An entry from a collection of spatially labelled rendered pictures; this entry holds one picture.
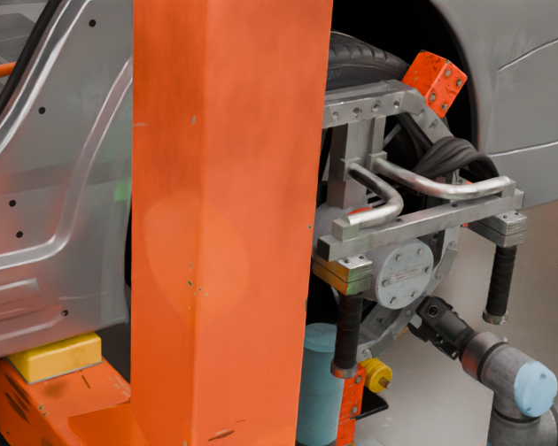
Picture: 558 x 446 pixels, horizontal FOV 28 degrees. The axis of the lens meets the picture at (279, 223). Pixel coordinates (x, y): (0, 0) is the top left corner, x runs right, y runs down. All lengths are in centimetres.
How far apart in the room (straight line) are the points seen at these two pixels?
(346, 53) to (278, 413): 75
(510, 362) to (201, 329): 91
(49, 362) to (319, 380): 45
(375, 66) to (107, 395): 73
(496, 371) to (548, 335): 145
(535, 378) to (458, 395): 113
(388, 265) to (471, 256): 207
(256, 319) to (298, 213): 14
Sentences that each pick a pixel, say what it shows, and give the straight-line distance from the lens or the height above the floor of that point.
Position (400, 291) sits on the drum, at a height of 82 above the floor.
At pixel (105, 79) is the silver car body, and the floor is 118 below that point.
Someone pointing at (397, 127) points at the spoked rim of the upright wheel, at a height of 100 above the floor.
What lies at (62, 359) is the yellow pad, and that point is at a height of 71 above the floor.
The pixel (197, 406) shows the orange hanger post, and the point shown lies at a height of 96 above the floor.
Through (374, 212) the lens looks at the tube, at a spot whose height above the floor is 101.
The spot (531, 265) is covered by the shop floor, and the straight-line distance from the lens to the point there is 391.
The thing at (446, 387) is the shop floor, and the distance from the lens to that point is 317.
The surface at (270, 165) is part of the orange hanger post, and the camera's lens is 123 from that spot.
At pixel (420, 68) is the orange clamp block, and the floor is 114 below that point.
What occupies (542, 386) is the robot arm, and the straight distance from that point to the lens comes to 205.
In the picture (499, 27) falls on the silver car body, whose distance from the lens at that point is 220.
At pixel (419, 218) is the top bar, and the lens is 179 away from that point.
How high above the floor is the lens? 173
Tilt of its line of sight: 26 degrees down
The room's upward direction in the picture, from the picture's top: 4 degrees clockwise
